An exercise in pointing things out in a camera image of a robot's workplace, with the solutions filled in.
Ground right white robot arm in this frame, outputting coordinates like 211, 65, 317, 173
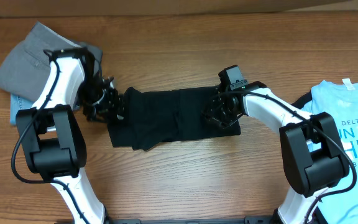
202, 81, 354, 223

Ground folded grey trousers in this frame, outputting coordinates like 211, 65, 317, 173
0, 22, 103, 102

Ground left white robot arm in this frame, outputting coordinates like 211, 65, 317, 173
11, 47, 124, 223

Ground folded blue jeans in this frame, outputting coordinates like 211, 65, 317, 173
10, 94, 34, 126

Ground black polo shirt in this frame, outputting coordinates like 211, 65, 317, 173
108, 86, 241, 151

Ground black garment under t-shirt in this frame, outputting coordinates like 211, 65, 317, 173
291, 91, 312, 109

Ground light blue printed t-shirt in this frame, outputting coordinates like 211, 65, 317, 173
303, 78, 358, 223

